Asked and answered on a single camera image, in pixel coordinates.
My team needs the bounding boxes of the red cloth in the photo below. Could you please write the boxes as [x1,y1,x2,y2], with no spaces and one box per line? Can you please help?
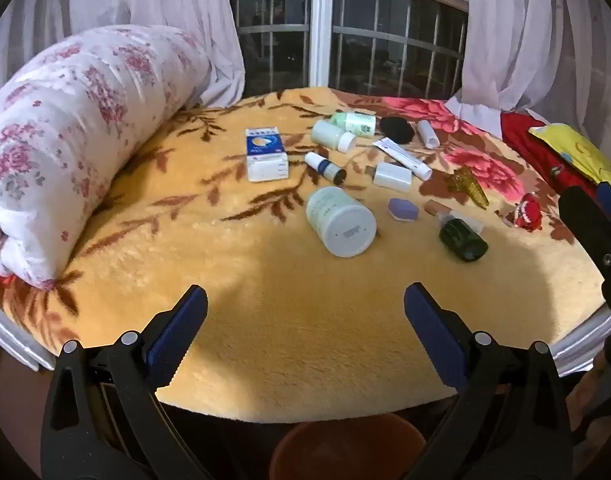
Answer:
[500,111,601,201]

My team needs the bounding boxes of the large white jar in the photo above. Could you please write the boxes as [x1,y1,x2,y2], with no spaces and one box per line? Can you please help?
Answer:
[306,186,377,259]

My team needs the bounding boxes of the red ornament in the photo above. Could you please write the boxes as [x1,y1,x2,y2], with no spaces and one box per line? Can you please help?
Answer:
[505,195,543,231]

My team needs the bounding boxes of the brown plastic bucket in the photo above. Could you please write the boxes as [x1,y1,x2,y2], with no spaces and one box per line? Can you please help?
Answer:
[270,412,427,480]

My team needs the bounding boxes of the white bottle with white cap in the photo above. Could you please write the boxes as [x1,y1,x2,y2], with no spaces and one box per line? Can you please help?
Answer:
[311,119,357,152]

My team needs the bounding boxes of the white bottle with green print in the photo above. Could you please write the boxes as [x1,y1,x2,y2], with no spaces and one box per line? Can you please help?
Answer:
[330,111,377,137]

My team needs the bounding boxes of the black makeup sponge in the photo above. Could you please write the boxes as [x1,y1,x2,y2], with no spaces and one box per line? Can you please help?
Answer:
[380,117,415,144]

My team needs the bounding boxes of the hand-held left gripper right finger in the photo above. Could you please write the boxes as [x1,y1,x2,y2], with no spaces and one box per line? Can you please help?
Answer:
[403,282,572,480]

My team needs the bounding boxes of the gold hair claw clip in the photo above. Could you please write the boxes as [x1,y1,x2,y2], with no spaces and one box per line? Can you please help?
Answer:
[446,167,491,209]

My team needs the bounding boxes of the white rectangular bottle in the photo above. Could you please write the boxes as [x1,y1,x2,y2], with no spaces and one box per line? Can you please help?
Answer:
[366,161,413,193]

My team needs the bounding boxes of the yellow printed pillow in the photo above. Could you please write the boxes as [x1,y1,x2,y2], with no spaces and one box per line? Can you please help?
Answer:
[529,124,611,191]

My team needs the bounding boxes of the blue and white box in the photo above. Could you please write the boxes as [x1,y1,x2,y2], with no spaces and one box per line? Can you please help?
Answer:
[245,126,290,183]

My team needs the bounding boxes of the small dark dropper bottle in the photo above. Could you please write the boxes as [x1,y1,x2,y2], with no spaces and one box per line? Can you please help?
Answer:
[304,152,347,184]

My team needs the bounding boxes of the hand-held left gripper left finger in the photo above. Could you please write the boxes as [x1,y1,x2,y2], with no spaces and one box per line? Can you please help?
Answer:
[41,284,208,480]

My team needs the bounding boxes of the floral rolled quilt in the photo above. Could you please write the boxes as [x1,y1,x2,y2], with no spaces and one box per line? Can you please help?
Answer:
[0,25,213,291]

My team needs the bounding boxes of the frosted white tube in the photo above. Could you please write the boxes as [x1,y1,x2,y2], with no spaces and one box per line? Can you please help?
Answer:
[417,120,439,149]

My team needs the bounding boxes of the white mattress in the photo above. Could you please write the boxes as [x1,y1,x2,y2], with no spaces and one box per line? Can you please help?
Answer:
[0,280,611,378]

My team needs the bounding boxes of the dark green bottle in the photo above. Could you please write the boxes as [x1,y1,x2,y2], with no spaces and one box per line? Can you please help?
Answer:
[438,212,489,262]

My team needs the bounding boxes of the white ointment tube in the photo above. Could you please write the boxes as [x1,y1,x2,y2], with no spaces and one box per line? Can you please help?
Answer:
[373,138,433,181]

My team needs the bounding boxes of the purple hexagonal sponge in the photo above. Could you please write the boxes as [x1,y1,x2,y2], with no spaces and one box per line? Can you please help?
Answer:
[388,198,419,222]

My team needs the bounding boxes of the yellow floral plush blanket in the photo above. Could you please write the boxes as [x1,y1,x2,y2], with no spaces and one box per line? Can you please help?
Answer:
[0,87,611,423]

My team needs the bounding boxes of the barred window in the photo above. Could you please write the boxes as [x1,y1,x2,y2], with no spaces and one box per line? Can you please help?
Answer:
[224,0,470,98]

